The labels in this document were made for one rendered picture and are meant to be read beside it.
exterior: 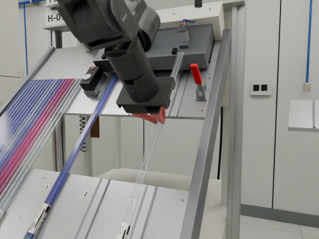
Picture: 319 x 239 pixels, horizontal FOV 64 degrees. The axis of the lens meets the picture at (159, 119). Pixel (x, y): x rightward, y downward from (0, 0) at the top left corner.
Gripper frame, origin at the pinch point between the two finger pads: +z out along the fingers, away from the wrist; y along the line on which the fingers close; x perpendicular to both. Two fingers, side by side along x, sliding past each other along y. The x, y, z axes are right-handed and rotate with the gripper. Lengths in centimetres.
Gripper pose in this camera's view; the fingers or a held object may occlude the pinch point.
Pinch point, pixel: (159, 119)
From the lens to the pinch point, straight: 53.5
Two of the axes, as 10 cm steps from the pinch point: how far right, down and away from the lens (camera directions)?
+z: 3.0, 5.8, 7.6
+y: -9.2, -0.3, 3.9
